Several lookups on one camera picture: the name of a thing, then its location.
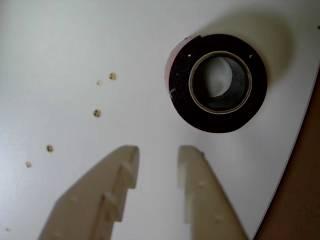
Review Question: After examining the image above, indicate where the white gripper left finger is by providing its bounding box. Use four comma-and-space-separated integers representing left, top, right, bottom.
37, 144, 140, 240

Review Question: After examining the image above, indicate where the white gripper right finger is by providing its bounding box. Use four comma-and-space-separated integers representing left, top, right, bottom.
177, 145, 250, 240

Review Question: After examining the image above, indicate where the red tape roll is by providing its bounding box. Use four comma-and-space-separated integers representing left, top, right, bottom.
163, 33, 268, 134

